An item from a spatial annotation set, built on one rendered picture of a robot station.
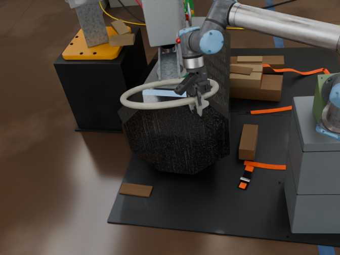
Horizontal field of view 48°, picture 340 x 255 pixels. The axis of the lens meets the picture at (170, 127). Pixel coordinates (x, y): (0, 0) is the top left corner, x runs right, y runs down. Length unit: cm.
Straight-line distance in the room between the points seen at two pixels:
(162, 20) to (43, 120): 209
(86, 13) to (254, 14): 194
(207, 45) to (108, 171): 197
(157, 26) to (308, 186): 128
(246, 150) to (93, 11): 163
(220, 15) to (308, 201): 135
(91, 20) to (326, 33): 220
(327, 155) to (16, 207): 235
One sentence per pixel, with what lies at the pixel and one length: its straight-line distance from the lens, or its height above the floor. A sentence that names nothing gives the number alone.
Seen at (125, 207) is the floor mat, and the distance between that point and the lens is 294.
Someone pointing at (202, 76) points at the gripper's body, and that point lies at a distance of 168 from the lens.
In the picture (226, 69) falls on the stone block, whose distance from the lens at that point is 297.
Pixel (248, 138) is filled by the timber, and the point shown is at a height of 14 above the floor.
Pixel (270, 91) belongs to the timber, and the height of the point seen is 13.
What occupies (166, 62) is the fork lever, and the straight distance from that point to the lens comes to 231.
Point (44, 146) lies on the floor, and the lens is 372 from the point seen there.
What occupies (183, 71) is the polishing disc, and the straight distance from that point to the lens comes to 256.
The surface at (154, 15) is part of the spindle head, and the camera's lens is 230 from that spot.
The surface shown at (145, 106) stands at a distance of 168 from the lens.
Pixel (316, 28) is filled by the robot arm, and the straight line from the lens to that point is 140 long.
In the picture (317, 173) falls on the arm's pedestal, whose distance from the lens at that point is 227.
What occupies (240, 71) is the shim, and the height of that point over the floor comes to 26.
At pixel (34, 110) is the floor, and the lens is 422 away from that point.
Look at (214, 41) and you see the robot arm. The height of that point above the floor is 156.
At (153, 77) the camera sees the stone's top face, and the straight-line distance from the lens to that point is 266.
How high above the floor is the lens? 231
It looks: 41 degrees down
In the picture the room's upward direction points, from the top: 10 degrees counter-clockwise
